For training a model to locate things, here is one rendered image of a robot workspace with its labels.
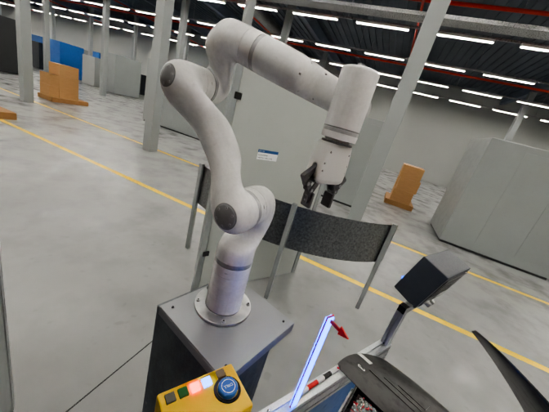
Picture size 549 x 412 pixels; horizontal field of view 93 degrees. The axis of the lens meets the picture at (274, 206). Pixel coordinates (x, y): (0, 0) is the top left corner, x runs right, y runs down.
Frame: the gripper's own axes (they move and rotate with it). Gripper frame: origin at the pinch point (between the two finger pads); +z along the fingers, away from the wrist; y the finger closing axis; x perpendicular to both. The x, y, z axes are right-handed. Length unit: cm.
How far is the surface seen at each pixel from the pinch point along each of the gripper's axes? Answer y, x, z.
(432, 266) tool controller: -57, 15, 19
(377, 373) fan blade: 0.5, 30.4, 25.6
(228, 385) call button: 25.0, 14.4, 34.8
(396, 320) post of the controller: -51, 15, 45
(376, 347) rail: -47, 14, 57
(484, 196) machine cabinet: -599, -99, 26
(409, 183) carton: -725, -302, 67
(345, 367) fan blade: 7.8, 26.8, 24.1
